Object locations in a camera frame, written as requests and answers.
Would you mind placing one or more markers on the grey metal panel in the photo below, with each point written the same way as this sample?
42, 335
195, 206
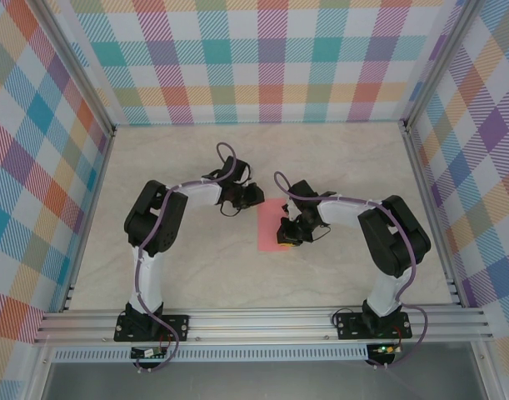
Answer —
258, 381

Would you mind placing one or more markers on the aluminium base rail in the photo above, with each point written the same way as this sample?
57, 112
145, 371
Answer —
262, 325

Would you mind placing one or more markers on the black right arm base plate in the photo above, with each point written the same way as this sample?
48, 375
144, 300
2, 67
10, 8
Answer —
350, 325

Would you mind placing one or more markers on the pink cloth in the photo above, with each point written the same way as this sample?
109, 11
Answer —
266, 227

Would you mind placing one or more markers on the aluminium side rail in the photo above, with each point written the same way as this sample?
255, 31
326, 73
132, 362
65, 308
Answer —
431, 216
89, 216

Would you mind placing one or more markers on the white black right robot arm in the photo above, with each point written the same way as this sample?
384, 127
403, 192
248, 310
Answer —
383, 287

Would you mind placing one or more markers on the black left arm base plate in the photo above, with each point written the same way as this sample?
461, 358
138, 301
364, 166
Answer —
179, 327

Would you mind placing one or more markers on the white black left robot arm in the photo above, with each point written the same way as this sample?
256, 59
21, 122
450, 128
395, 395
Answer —
148, 271

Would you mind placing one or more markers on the aluminium frame post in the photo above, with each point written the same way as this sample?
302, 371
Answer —
441, 62
77, 71

